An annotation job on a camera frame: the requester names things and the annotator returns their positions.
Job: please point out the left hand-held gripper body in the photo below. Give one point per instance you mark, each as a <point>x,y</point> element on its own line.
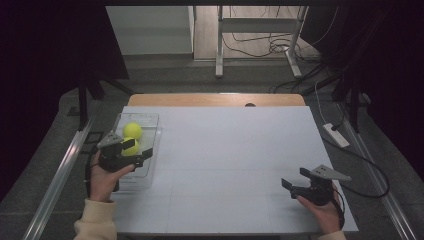
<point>113,161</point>

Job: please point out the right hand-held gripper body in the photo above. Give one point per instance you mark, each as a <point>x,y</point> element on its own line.
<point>318,194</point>

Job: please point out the yellow tennis ball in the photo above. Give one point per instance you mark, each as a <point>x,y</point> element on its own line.
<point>131,152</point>
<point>132,130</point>

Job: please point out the clear plastic container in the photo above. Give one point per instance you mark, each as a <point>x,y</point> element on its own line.
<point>150,133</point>

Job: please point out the person's right hand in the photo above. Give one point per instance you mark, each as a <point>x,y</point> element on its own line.
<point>328,216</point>

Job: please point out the person's left hand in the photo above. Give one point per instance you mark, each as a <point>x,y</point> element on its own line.
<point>103,185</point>

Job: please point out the black floor plate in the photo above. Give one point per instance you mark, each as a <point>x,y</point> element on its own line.
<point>90,141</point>

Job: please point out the white power strip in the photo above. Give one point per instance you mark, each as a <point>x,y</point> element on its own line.
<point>336,136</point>

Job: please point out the black metal stand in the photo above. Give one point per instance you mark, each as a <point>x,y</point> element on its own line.
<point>354,110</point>
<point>82,106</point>

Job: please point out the white table mat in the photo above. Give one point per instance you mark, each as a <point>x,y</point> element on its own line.
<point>206,133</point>

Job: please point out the dark table grommet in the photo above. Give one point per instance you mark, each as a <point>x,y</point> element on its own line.
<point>250,105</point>

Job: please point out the black curtain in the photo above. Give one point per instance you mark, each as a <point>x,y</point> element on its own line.
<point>33,83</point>
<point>400,83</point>

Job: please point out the white cabinet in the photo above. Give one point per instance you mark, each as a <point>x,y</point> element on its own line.
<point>150,30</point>

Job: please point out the aluminium floor rail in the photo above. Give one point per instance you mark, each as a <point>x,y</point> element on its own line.
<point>56,186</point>
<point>396,216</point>

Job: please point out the white desk frame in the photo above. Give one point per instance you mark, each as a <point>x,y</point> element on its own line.
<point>256,25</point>

